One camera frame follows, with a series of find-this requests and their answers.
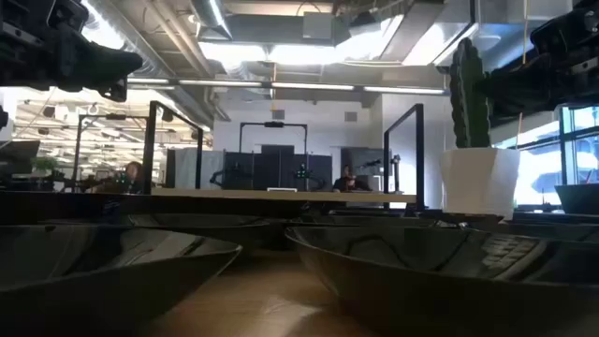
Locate dark computer monitor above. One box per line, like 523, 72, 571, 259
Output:
0, 139, 41, 178

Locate linear ceiling light fixture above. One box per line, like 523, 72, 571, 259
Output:
125, 77, 446, 95

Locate dark window frame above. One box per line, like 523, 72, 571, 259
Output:
556, 105, 599, 186

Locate silver spiral air duct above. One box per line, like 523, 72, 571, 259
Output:
81, 0, 221, 127

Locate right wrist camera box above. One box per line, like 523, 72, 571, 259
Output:
531, 8, 586, 55

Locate grey ceiling box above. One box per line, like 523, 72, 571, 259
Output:
301, 11, 336, 41

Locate white faceted plant pot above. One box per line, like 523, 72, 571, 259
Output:
438, 147, 521, 222

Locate green office plant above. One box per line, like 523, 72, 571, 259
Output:
31, 155, 61, 178

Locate green cactus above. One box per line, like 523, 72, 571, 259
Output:
448, 37, 492, 150

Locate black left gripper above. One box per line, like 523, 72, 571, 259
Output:
0, 0, 144, 103

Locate person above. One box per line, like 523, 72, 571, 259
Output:
122, 161, 145, 195
332, 164, 372, 193

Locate dark partition panels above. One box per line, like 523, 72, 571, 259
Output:
223, 144, 334, 191

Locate black leaf-shaped mini plate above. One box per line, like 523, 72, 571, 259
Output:
39, 212, 278, 252
284, 226, 599, 337
289, 212, 504, 230
0, 224, 243, 337

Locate black background station frame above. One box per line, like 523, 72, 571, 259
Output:
72, 113, 147, 193
238, 121, 309, 191

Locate silver rectangular air duct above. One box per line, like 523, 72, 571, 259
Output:
402, 0, 575, 66

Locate black bin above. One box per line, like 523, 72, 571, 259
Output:
554, 183, 599, 216

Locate wooden shelf with black frame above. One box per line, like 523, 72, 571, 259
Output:
142, 100, 426, 212

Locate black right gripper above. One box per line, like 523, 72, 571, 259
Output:
475, 44, 599, 119

